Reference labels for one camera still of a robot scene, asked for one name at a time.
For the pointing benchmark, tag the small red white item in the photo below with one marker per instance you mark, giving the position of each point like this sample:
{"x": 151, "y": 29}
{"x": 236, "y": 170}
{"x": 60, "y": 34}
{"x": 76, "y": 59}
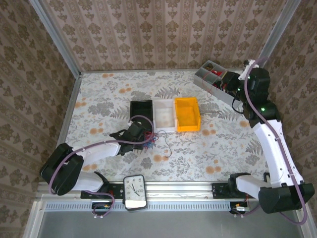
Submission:
{"x": 217, "y": 73}

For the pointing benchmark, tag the aluminium table edge rail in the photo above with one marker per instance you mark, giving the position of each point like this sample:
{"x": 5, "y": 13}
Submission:
{"x": 69, "y": 109}

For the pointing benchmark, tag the black white analog clock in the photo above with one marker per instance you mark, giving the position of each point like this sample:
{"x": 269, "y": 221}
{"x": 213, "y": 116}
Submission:
{"x": 135, "y": 192}

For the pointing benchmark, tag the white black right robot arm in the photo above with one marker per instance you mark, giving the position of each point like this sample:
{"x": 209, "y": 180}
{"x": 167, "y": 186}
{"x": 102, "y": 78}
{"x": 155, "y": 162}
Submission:
{"x": 272, "y": 148}

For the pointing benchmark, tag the aluminium frame post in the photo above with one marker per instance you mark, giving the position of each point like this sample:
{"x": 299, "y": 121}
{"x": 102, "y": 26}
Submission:
{"x": 57, "y": 42}
{"x": 277, "y": 32}

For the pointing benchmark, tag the grey compartment organizer tray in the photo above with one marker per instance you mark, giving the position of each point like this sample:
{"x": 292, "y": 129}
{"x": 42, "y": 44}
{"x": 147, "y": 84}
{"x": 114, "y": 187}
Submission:
{"x": 205, "y": 78}

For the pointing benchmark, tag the white plastic bin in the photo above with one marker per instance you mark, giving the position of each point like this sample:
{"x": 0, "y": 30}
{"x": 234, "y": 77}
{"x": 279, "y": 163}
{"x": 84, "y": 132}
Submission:
{"x": 164, "y": 116}

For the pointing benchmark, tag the black plastic bin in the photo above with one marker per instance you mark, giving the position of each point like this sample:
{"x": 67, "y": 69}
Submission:
{"x": 141, "y": 107}

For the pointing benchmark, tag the yellow plastic bin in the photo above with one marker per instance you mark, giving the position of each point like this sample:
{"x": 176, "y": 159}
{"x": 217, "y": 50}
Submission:
{"x": 188, "y": 116}

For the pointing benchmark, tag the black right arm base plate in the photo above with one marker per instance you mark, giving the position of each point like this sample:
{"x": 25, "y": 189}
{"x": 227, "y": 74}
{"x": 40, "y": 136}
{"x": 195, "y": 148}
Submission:
{"x": 220, "y": 192}

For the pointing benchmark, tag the aluminium mounting rail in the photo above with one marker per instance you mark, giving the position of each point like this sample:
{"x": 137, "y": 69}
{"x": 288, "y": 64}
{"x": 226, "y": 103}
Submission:
{"x": 173, "y": 191}

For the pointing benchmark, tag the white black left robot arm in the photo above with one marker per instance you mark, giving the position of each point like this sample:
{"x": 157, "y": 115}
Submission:
{"x": 99, "y": 151}

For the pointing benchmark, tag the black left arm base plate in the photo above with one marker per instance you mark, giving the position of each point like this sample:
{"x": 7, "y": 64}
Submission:
{"x": 116, "y": 192}

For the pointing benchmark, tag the brown item in tray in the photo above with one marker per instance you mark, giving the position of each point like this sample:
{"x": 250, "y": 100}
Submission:
{"x": 210, "y": 66}

